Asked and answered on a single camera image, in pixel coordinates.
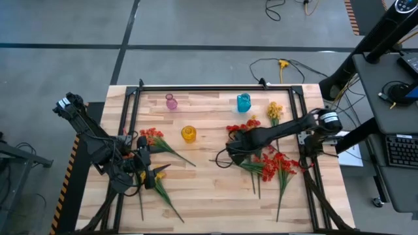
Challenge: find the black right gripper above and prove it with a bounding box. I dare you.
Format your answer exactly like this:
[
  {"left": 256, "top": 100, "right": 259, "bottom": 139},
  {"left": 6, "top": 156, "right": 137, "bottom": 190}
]
[{"left": 225, "top": 129, "right": 266, "bottom": 166}]

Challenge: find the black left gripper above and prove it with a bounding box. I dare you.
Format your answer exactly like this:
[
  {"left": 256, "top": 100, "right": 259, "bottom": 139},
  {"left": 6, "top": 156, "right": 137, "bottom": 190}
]
[{"left": 127, "top": 135, "right": 171, "bottom": 190}]

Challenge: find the teal glass vase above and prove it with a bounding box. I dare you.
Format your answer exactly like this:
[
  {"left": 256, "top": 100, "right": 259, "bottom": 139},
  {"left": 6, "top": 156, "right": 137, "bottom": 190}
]
[{"left": 236, "top": 92, "right": 252, "bottom": 114}]

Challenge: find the yellow glass vase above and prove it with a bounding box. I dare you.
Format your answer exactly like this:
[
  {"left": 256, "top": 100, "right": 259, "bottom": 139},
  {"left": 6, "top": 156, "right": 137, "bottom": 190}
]
[{"left": 181, "top": 125, "right": 198, "bottom": 144}]

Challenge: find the pink glass vase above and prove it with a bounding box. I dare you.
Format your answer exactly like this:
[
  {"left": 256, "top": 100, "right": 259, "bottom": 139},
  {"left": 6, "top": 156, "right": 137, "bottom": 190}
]
[{"left": 165, "top": 93, "right": 179, "bottom": 111}]

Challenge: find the black hazard-edged platform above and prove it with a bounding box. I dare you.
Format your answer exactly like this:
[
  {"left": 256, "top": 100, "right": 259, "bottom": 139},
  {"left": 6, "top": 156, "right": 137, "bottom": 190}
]
[{"left": 48, "top": 101, "right": 106, "bottom": 235}]

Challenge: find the white paper sheet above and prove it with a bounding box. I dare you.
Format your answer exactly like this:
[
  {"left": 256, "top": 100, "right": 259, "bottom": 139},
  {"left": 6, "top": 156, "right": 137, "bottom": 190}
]
[{"left": 336, "top": 130, "right": 364, "bottom": 168}]

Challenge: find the black angled support beam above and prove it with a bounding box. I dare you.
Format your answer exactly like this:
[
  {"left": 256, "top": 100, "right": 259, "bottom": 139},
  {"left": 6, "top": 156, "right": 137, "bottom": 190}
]
[{"left": 334, "top": 117, "right": 381, "bottom": 155}]

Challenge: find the grey metal cart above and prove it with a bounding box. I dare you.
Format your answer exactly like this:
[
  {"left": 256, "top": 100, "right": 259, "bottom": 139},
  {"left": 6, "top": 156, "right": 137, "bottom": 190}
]
[{"left": 0, "top": 130, "right": 55, "bottom": 235}]

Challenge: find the grey desk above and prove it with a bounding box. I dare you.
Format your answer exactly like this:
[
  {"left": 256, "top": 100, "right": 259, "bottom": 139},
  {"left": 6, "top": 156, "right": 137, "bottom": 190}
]
[{"left": 351, "top": 52, "right": 418, "bottom": 215}]

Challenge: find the black keyboard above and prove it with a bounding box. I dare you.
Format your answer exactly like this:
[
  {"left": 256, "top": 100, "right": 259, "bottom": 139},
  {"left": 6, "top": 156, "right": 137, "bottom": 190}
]
[{"left": 385, "top": 134, "right": 418, "bottom": 169}]

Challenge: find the black round desk device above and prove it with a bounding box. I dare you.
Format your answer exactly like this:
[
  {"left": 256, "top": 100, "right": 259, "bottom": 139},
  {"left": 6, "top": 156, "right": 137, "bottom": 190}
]
[{"left": 380, "top": 80, "right": 413, "bottom": 107}]

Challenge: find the orange black hazard tape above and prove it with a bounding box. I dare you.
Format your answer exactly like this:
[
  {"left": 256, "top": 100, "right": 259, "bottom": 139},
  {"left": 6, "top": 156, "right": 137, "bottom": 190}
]
[{"left": 343, "top": 0, "right": 361, "bottom": 36}]

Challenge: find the black tower fan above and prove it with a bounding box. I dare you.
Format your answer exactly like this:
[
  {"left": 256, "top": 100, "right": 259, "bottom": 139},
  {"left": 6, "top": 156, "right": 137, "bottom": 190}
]
[{"left": 318, "top": 0, "right": 418, "bottom": 102}]

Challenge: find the black desk pole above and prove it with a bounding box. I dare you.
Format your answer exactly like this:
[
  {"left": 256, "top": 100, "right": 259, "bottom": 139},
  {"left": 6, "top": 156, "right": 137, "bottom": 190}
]
[{"left": 364, "top": 19, "right": 418, "bottom": 65}]

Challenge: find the black laptop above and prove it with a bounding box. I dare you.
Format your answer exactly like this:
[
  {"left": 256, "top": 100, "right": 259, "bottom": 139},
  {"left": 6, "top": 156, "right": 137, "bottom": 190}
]
[{"left": 396, "top": 52, "right": 418, "bottom": 79}]

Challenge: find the black floor cable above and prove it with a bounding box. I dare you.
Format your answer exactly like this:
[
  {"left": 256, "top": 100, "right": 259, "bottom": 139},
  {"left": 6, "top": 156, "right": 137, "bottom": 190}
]
[
  {"left": 264, "top": 0, "right": 287, "bottom": 22},
  {"left": 249, "top": 57, "right": 306, "bottom": 84}
]

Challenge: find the yellow extension plug cable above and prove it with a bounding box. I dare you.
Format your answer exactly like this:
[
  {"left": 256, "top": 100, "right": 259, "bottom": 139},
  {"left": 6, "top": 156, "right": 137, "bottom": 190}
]
[{"left": 278, "top": 58, "right": 290, "bottom": 84}]

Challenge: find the yellow and black cable bundle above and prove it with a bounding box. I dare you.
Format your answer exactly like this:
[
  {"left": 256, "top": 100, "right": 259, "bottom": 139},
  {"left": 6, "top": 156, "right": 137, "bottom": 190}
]
[{"left": 326, "top": 73, "right": 366, "bottom": 117}]

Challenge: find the yellow floor cable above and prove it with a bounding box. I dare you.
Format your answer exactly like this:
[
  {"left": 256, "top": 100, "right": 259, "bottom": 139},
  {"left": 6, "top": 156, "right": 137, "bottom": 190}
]
[{"left": 303, "top": 0, "right": 321, "bottom": 16}]

